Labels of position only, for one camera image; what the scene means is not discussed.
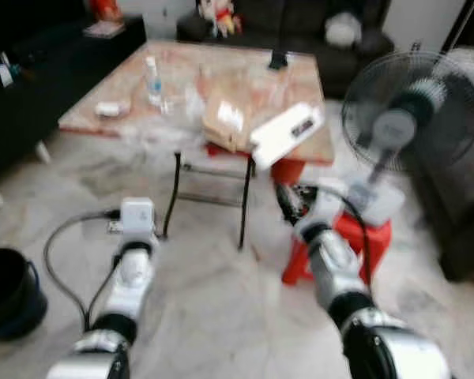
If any black metal frame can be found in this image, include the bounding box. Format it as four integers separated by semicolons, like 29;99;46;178
161;148;256;251

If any flat pale tray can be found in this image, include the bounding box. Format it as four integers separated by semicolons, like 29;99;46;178
82;20;128;39

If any clear water bottle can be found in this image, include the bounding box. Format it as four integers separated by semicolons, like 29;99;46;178
145;54;164;108

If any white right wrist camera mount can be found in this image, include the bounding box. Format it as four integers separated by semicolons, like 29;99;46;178
296;185;347;231

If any red and white doll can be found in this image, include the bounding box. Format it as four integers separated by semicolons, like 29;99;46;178
197;0;243;39

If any dark armchair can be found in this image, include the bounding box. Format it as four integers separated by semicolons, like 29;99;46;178
401;146;474;283

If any small white packet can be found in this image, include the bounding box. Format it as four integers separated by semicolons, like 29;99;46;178
94;100;129;118

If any small black object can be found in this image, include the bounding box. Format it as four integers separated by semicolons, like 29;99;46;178
268;48;290;71

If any pink marble coffee table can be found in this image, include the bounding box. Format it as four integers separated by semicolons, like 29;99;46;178
58;40;337;168

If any red figurine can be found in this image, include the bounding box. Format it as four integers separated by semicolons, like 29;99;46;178
87;0;124;23

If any clear plastic wrapper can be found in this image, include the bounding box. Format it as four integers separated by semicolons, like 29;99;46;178
161;74;208;121

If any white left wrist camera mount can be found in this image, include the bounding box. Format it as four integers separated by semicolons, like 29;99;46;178
119;197;158;237

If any white table fan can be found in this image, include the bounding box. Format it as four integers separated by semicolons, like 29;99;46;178
340;51;474;228

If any red plastic stool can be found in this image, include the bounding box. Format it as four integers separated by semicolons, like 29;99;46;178
270;156;393;287

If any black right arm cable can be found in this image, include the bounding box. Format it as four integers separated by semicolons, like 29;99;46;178
320;184;374;285

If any white flat box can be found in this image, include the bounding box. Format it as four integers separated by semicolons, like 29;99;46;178
250;102;325;171

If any long black sofa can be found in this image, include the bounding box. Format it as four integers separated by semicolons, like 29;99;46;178
0;16;148;208

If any black sofa with doll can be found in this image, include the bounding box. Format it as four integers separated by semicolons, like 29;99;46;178
175;0;397;77

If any black plastic bucket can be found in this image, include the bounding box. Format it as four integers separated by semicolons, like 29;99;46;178
0;248;49;341

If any white plush cushion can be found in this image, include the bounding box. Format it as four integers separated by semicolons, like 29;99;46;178
323;11;365;49

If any brown paper bag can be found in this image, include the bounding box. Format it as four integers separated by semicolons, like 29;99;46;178
201;94;255;156

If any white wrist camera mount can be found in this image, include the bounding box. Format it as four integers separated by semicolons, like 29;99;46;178
296;185;347;231
119;197;158;237

